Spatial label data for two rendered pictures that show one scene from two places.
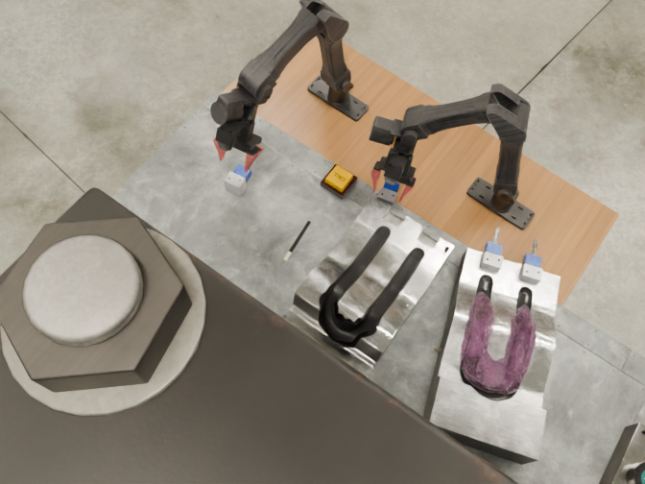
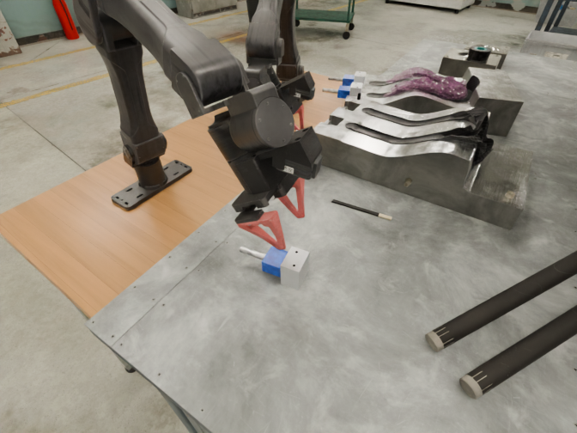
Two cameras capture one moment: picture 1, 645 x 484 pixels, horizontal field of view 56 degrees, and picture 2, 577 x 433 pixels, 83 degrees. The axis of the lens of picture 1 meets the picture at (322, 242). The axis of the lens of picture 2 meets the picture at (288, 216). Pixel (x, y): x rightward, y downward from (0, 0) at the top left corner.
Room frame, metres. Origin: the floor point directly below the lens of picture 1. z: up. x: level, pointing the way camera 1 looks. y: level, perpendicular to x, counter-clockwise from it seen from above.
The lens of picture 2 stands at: (0.84, 0.64, 1.30)
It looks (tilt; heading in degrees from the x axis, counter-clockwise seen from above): 43 degrees down; 274
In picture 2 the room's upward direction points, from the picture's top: straight up
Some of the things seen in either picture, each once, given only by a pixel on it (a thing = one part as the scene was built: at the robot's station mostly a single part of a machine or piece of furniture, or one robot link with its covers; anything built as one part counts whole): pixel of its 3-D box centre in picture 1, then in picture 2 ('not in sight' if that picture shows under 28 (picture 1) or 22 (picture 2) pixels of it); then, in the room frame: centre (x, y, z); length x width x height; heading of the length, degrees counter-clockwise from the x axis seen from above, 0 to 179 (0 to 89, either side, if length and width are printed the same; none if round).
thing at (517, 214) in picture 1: (504, 197); not in sight; (0.92, -0.51, 0.84); 0.20 x 0.07 x 0.08; 59
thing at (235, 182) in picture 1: (243, 171); (271, 259); (0.90, 0.25, 0.83); 0.13 x 0.05 x 0.05; 160
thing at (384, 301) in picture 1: (370, 283); (420, 122); (0.57, -0.14, 0.92); 0.35 x 0.16 x 0.09; 151
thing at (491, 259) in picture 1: (493, 248); (341, 91); (0.74, -0.47, 0.86); 0.13 x 0.05 x 0.05; 168
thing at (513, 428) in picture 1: (496, 347); (424, 93); (0.46, -0.47, 0.86); 0.50 x 0.26 x 0.11; 168
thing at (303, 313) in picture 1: (362, 293); (420, 143); (0.56, -0.12, 0.87); 0.50 x 0.26 x 0.14; 151
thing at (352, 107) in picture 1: (338, 90); (149, 171); (1.23, 0.01, 0.84); 0.20 x 0.07 x 0.08; 59
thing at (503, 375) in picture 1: (499, 340); (427, 81); (0.47, -0.47, 0.90); 0.26 x 0.18 x 0.08; 168
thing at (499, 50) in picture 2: not in sight; (484, 54); (0.07, -0.99, 0.83); 0.17 x 0.13 x 0.06; 151
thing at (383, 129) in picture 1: (394, 130); (261, 69); (0.96, -0.15, 1.03); 0.12 x 0.09 x 0.12; 82
